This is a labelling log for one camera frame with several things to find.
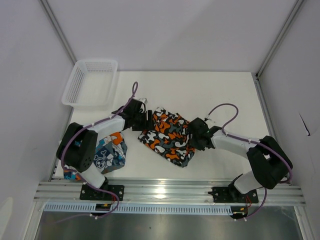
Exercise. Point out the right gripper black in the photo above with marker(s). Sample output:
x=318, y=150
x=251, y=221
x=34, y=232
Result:
x=193, y=143

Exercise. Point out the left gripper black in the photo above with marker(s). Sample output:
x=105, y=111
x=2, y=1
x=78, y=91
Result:
x=147, y=125

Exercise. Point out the black orange camouflage shorts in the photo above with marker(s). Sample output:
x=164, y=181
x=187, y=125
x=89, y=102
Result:
x=169, y=138

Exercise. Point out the blue orange patterned shorts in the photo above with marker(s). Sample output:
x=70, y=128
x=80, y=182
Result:
x=110, y=154

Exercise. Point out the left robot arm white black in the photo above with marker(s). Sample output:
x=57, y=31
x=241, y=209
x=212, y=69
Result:
x=78, y=145

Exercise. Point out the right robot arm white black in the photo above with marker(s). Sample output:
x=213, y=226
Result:
x=269, y=164

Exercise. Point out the white plastic basket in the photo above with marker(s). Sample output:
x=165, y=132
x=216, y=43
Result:
x=92, y=84

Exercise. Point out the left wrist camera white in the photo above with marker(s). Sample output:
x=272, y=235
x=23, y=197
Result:
x=143, y=100

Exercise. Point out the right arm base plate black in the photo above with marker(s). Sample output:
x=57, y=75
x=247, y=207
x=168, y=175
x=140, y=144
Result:
x=225, y=194

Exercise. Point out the right side aluminium rail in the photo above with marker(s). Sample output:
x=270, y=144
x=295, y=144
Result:
x=269, y=124

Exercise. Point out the aluminium mounting rail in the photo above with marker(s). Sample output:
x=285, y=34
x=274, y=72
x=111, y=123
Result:
x=163, y=191

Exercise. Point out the left aluminium frame post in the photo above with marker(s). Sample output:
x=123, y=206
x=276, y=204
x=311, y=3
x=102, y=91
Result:
x=46, y=7

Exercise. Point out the aluminium frame post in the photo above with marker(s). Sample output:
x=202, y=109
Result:
x=46, y=7
x=288, y=23

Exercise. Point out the white slotted cable duct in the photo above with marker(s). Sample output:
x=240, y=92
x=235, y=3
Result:
x=132, y=208

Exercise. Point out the right aluminium frame post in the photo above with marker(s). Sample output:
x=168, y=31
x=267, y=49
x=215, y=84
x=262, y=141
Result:
x=288, y=23

